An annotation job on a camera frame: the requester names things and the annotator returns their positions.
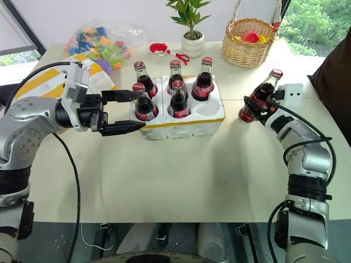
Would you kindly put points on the green plant in white pot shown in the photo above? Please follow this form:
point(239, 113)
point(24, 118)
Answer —
point(192, 41)

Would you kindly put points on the yellow toy fruit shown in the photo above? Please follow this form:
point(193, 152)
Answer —
point(263, 39)

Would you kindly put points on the red toy fruit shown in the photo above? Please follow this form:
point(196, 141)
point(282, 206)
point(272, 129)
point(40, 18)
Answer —
point(250, 37)

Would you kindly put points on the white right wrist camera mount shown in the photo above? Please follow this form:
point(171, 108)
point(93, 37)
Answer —
point(292, 94)

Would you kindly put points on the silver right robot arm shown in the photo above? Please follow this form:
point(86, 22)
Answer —
point(307, 161)

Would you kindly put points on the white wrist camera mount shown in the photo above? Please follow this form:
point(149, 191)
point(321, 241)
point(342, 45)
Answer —
point(76, 82)
point(292, 94)

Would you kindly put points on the purple round object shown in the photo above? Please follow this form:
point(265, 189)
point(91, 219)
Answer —
point(105, 67)

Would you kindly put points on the woven wicker basket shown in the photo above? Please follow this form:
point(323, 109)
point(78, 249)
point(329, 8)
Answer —
point(246, 53)

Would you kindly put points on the dark rounded robot torso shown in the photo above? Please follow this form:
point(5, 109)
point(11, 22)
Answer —
point(153, 258)

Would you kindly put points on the red and white plush toy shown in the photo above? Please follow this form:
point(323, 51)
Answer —
point(158, 48)

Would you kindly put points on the glass cola bottle red cap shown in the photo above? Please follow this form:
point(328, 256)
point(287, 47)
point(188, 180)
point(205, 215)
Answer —
point(178, 105)
point(259, 94)
point(175, 72)
point(203, 85)
point(144, 108)
point(146, 82)

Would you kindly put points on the dark window frame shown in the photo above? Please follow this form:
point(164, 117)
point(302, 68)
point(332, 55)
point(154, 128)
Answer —
point(27, 30)

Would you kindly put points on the white foam bottle crate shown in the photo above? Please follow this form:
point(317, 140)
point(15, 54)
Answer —
point(208, 120)

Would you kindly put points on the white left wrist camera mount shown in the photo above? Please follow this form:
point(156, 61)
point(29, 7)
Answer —
point(76, 82)

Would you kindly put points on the yellow and white packet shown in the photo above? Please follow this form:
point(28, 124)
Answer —
point(44, 82)

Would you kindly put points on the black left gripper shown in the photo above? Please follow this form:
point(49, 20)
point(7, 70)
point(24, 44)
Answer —
point(90, 115)

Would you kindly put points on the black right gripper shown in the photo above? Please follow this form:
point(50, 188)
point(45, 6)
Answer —
point(275, 96)

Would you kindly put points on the dark brown chair back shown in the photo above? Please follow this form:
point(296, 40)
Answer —
point(336, 90)

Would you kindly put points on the clear bag of colourful blocks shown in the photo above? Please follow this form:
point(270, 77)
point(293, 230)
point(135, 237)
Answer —
point(104, 41)

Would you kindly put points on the grey rounded robot leg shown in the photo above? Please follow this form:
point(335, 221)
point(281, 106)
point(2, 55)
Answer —
point(212, 241)

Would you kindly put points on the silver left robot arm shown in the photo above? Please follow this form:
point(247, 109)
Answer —
point(24, 123)

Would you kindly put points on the black bracket under table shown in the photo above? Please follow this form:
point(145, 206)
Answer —
point(103, 238)
point(246, 238)

